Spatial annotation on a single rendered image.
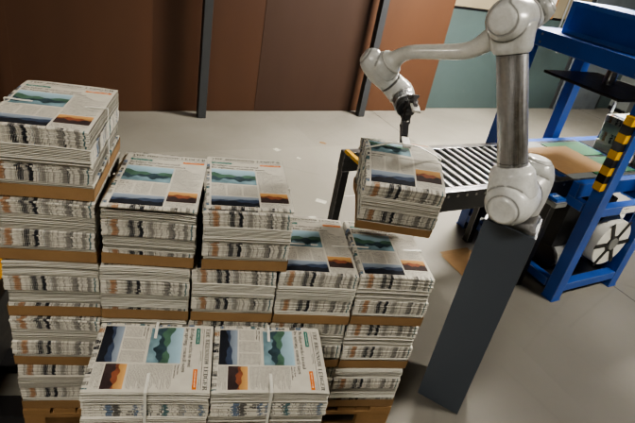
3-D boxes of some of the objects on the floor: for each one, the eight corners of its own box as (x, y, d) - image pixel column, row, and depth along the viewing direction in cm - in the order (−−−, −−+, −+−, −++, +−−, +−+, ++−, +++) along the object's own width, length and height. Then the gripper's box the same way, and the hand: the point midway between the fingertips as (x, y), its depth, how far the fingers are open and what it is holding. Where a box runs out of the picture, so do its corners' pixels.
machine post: (550, 302, 323) (668, 69, 251) (540, 294, 329) (652, 63, 258) (559, 299, 327) (677, 70, 255) (549, 291, 333) (661, 64, 262)
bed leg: (515, 285, 333) (555, 198, 301) (509, 279, 337) (547, 194, 306) (522, 284, 335) (561, 197, 304) (515, 279, 340) (554, 193, 308)
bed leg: (466, 243, 371) (497, 161, 339) (461, 238, 375) (490, 158, 344) (471, 242, 373) (503, 160, 342) (467, 237, 378) (497, 157, 347)
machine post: (517, 220, 416) (595, 34, 345) (509, 214, 423) (585, 30, 352) (523, 219, 420) (603, 34, 349) (516, 213, 427) (592, 31, 356)
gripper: (422, 77, 192) (431, 98, 174) (406, 134, 205) (413, 160, 187) (403, 74, 192) (410, 95, 174) (388, 131, 205) (393, 157, 187)
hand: (411, 127), depth 181 cm, fingers open, 14 cm apart
